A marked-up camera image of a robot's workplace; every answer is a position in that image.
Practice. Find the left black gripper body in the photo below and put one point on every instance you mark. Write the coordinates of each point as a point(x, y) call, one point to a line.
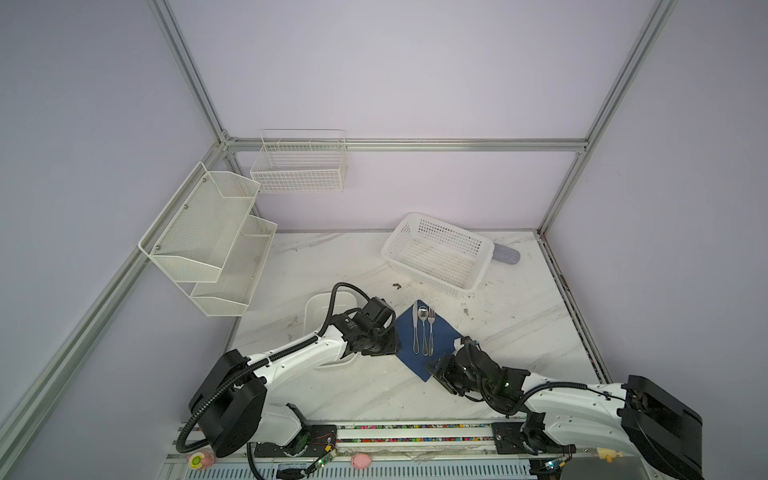
point(382, 342)

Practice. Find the white wire wall basket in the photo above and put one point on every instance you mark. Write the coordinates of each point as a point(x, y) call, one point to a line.
point(301, 161)

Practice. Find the white perforated plastic basket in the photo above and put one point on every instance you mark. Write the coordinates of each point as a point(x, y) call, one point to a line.
point(447, 257)

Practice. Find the silver table knife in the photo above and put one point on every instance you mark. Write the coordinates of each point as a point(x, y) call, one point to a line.
point(415, 323)

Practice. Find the silver spoon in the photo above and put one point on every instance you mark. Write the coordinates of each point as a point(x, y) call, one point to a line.
point(423, 315)

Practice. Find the blue paper napkin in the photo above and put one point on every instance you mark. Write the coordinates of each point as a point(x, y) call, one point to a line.
point(445, 337)

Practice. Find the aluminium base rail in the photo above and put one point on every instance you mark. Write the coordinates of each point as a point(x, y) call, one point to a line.
point(427, 449)

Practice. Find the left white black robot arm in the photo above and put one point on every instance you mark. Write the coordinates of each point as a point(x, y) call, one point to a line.
point(232, 403)

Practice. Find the pink round toy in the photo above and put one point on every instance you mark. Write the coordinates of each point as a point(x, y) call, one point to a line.
point(360, 461)

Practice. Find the grey oval pouch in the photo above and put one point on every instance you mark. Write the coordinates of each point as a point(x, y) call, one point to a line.
point(506, 254)

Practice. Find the white two-tier mesh shelf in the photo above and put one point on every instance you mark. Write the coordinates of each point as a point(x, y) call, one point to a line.
point(209, 242)

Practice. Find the aluminium frame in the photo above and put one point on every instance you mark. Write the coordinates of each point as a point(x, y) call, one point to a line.
point(36, 406)

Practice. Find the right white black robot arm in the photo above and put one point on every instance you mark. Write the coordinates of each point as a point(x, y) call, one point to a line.
point(636, 417)

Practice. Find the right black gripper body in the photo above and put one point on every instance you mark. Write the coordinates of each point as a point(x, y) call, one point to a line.
point(454, 380)

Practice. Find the pink green toy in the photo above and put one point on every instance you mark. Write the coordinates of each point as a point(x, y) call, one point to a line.
point(201, 460)

